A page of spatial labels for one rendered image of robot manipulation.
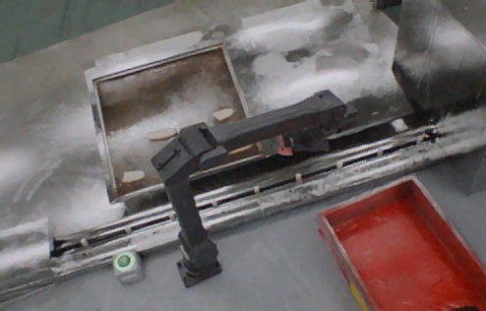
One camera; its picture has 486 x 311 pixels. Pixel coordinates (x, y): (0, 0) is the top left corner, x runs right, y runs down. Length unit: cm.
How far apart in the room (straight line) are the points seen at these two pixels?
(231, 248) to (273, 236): 13
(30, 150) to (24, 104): 26
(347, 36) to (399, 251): 82
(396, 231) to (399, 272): 13
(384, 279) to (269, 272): 32
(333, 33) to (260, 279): 95
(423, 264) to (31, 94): 161
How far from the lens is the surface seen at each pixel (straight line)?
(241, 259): 151
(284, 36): 191
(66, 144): 195
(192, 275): 147
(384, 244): 153
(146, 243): 155
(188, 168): 108
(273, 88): 176
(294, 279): 147
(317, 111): 122
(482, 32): 143
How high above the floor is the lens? 217
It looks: 52 degrees down
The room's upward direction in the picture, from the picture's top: 11 degrees counter-clockwise
